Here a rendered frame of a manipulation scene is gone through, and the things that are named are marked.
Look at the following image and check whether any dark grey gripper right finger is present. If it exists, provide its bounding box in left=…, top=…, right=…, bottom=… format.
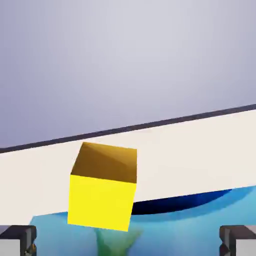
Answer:
left=219, top=224, right=256, bottom=256

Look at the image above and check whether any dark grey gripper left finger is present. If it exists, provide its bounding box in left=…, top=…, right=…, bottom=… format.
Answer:
left=0, top=224, right=38, bottom=256

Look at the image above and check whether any small yellow cube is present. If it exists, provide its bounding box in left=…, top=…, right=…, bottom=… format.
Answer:
left=67, top=141, right=138, bottom=232

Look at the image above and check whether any large blue box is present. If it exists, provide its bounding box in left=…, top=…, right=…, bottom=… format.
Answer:
left=29, top=185, right=256, bottom=256

